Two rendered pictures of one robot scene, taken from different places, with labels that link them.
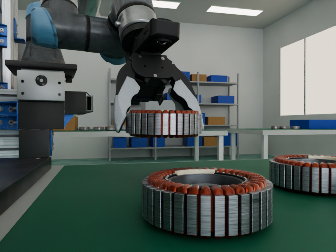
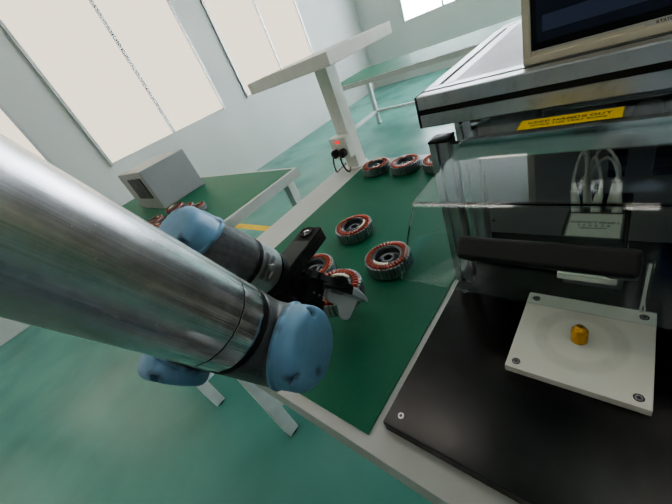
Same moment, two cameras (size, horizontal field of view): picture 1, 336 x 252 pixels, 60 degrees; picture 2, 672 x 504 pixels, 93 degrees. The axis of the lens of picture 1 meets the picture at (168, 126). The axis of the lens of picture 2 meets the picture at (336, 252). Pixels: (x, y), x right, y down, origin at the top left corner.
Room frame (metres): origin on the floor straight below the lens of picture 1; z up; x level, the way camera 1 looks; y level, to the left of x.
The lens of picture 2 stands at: (0.62, 0.47, 1.22)
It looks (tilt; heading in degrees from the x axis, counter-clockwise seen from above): 32 degrees down; 244
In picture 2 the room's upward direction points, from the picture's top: 24 degrees counter-clockwise
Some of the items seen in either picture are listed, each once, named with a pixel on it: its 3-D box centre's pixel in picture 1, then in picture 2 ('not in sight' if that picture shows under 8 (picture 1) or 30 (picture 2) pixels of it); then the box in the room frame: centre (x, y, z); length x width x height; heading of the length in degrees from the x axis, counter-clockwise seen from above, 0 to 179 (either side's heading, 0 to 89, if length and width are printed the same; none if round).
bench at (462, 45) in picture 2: not in sight; (425, 91); (-2.57, -2.17, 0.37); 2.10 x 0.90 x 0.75; 103
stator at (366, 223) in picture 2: not in sight; (354, 228); (0.19, -0.23, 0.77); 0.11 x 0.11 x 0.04
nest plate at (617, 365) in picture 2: not in sight; (578, 342); (0.28, 0.36, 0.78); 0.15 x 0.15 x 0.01; 13
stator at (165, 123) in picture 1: (164, 123); (336, 291); (0.43, 0.01, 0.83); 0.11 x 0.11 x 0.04
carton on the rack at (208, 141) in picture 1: (208, 141); not in sight; (7.03, -0.98, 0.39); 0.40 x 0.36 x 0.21; 12
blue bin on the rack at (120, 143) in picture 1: (119, 142); not in sight; (6.54, 1.09, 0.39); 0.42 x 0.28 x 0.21; 14
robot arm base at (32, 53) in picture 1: (43, 54); not in sight; (1.08, 0.46, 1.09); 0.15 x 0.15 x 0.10
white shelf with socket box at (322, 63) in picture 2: not in sight; (340, 122); (-0.11, -0.53, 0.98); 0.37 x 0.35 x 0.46; 103
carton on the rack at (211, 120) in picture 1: (213, 121); not in sight; (7.06, -1.11, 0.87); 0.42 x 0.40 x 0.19; 102
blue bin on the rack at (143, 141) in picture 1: (138, 142); not in sight; (6.63, 0.68, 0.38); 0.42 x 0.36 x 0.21; 14
